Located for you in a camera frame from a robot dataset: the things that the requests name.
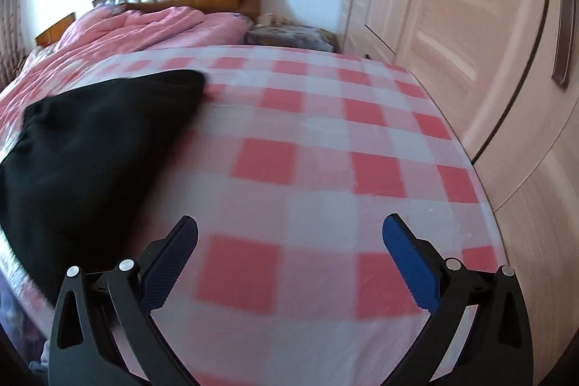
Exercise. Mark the pink checked bed sheet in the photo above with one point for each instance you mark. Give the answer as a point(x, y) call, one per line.
point(316, 132)

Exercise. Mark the light wooden wardrobe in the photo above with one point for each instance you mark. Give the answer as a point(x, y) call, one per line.
point(475, 28)

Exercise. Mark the small items on nightstand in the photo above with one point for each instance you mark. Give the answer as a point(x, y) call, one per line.
point(267, 19)

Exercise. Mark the pink quilt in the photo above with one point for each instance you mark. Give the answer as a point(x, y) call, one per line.
point(135, 28)

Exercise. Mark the wooden nightstand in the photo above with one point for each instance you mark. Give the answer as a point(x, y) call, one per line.
point(54, 31)

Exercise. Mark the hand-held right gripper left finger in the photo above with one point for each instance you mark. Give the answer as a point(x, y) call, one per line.
point(169, 264)

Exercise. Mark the purple cloth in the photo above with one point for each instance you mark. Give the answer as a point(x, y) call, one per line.
point(18, 322)

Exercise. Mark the black pants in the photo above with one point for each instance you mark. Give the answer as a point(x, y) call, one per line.
point(90, 151)

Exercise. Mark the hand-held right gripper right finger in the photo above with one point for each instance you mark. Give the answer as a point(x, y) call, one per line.
point(409, 264)

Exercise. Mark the dark red patterned curtain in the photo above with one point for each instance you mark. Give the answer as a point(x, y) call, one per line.
point(8, 28)

